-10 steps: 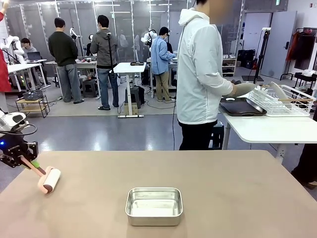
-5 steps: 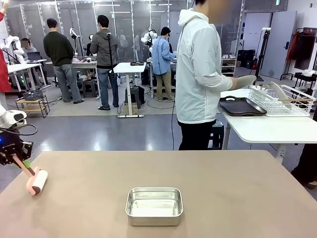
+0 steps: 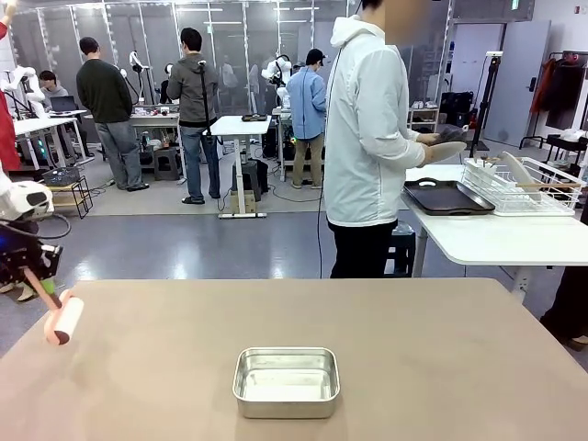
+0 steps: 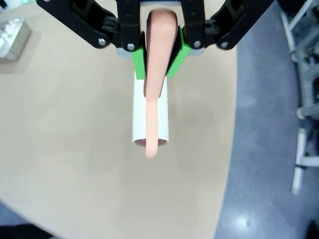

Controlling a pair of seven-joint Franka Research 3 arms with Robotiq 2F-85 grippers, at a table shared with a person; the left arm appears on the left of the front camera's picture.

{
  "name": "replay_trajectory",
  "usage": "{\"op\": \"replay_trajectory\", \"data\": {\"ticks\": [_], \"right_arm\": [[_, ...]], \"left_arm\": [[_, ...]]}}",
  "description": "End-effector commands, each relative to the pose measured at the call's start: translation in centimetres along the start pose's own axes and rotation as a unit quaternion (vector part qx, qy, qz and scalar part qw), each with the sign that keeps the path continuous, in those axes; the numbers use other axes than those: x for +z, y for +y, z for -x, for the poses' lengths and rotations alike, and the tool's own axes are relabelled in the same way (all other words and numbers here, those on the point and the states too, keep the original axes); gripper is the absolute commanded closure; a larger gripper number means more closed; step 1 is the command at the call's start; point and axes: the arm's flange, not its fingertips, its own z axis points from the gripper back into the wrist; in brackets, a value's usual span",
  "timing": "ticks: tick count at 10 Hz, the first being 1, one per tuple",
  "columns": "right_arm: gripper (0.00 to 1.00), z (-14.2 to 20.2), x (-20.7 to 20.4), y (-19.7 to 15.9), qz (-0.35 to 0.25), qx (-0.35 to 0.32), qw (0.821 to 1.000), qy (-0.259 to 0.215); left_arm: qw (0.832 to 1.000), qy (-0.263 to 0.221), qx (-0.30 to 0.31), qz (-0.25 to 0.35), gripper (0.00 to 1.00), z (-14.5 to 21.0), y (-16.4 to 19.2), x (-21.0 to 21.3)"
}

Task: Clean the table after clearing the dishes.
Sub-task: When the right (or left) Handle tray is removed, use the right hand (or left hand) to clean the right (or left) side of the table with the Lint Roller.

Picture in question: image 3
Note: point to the white standing desk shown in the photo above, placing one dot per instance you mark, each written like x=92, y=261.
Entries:
x=236, y=125

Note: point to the person's left hand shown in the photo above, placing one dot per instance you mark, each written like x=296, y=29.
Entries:
x=427, y=137

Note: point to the cardboard box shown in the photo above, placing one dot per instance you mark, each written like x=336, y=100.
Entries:
x=243, y=202

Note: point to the black tripod stand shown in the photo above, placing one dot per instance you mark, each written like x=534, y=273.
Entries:
x=480, y=115

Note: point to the white work table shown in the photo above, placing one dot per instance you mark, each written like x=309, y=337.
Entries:
x=156, y=120

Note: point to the black tray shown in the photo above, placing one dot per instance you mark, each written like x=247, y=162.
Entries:
x=256, y=118

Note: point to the person's right forearm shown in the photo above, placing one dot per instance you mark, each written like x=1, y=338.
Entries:
x=399, y=149

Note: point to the black stool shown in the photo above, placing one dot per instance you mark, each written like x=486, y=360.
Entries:
x=252, y=177

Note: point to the dark blue plastic stool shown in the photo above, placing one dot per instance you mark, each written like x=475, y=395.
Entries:
x=402, y=248

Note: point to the person's left forearm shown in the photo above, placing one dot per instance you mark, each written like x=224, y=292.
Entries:
x=412, y=134

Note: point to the red hanging jacket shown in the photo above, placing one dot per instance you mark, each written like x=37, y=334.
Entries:
x=542, y=87

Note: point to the grey door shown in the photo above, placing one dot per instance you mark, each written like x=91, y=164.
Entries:
x=519, y=82

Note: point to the seated person in grey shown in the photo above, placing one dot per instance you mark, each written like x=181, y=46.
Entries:
x=53, y=87

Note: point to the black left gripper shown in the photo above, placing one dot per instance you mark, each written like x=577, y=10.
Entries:
x=32, y=259

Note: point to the white round plate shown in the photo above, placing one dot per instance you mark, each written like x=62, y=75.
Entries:
x=448, y=151
x=514, y=170

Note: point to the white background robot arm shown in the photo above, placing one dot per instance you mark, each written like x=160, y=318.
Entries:
x=34, y=92
x=278, y=73

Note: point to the black clothes rack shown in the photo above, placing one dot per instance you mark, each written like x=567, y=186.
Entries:
x=567, y=96

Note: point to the person in white jacket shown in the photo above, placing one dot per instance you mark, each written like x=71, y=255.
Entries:
x=363, y=138

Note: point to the person's right hand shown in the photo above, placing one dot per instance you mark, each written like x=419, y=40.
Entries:
x=425, y=155

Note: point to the man in blue shirt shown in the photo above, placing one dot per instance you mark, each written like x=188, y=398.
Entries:
x=305, y=101

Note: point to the man in dark sweater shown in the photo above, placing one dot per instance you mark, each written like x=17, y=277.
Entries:
x=105, y=92

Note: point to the white office desk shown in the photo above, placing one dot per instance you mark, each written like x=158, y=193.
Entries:
x=41, y=124

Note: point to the black laptop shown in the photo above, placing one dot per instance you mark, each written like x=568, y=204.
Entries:
x=63, y=105

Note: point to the person in black trousers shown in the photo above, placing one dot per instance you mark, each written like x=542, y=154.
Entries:
x=574, y=303

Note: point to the black suitcases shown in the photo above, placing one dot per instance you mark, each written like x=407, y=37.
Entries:
x=457, y=110

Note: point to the white side table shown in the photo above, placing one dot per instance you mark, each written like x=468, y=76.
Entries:
x=496, y=239

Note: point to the black cart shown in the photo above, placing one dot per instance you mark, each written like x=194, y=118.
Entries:
x=567, y=144

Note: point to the grey step stool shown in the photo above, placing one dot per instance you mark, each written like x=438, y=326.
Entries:
x=166, y=163

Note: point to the white shoe rack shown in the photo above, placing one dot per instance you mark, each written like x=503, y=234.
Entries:
x=425, y=117

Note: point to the rectangular steel tray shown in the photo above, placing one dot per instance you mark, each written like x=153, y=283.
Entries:
x=285, y=409

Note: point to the red garment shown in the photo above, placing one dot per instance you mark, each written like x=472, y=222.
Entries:
x=7, y=138

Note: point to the man in grey hoodie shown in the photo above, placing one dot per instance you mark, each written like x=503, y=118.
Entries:
x=193, y=92

